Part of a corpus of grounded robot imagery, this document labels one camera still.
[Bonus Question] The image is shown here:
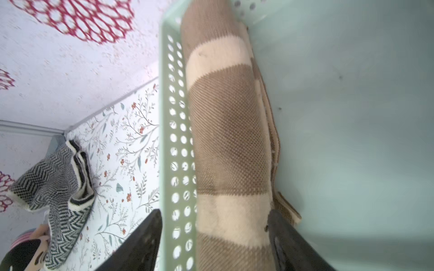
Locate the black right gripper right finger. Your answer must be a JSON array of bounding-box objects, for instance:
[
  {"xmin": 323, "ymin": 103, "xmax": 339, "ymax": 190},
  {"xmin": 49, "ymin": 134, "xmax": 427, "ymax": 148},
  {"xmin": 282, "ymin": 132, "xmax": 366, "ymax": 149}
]
[{"xmin": 266, "ymin": 210, "xmax": 335, "ymax": 271}]

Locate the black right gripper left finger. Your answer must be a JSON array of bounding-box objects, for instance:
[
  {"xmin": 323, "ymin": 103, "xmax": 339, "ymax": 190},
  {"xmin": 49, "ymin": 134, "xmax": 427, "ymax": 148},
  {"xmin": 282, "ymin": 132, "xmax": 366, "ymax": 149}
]
[{"xmin": 97, "ymin": 209, "xmax": 163, "ymax": 271}]

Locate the black white zigzag scarf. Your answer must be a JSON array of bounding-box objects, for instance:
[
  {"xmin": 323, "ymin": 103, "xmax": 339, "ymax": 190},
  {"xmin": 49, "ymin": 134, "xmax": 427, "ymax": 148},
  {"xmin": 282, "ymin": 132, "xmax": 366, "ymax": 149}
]
[{"xmin": 7, "ymin": 140, "xmax": 96, "ymax": 271}]

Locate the brown checked scarf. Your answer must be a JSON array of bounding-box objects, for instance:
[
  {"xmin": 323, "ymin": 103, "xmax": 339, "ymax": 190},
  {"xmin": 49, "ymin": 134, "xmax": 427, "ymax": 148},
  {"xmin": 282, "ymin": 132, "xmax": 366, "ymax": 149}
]
[{"xmin": 181, "ymin": 1, "xmax": 301, "ymax": 271}]

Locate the mint green plastic basket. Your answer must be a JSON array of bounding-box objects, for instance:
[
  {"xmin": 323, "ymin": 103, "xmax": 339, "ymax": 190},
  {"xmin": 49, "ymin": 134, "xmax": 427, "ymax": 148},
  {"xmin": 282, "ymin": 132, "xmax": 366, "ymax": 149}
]
[{"xmin": 158, "ymin": 0, "xmax": 434, "ymax": 271}]

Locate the pink striped plush doll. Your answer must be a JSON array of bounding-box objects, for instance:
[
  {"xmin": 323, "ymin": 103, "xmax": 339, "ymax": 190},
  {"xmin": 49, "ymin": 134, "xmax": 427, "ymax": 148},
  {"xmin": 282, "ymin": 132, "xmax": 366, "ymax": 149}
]
[{"xmin": 1, "ymin": 224, "xmax": 50, "ymax": 271}]

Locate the floral table mat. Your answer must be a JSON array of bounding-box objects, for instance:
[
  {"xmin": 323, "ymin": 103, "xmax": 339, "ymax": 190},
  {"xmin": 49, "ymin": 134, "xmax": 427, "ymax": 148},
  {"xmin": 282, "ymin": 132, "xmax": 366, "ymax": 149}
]
[{"xmin": 61, "ymin": 80, "xmax": 159, "ymax": 271}]

